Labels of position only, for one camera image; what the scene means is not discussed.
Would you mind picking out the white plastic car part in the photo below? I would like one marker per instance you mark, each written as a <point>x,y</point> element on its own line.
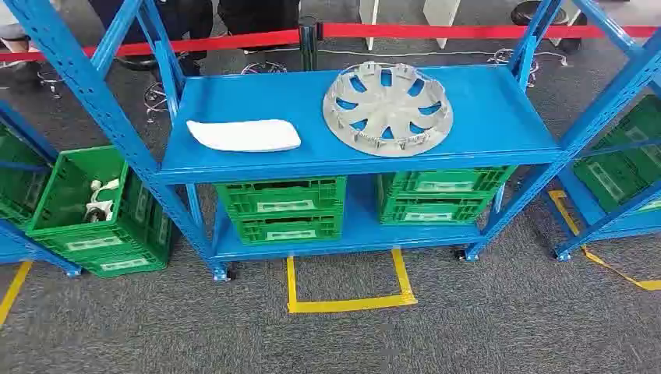
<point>103,193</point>

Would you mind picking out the black stool seat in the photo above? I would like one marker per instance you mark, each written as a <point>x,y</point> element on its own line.
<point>560,13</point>

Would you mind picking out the black stanchion post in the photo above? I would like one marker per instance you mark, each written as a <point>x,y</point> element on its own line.
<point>309,46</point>

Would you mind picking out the red barrier belt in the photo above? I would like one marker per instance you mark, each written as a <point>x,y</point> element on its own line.
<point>439,31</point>
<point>232,41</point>

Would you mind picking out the white plastic panel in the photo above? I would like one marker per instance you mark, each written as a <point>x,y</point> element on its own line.
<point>242,136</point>

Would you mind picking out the white board panel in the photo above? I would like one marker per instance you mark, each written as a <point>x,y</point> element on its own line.
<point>441,20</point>
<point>369,23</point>

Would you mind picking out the person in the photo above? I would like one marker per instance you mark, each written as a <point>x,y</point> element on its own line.
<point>13,20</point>
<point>175,20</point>
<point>258,15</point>

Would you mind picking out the silver wheel hubcap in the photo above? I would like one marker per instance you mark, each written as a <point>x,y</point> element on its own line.
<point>388,111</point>

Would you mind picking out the chrome stool base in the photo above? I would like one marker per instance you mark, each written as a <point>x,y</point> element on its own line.
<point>155,100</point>
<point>503,56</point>
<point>263,68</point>
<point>49,80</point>

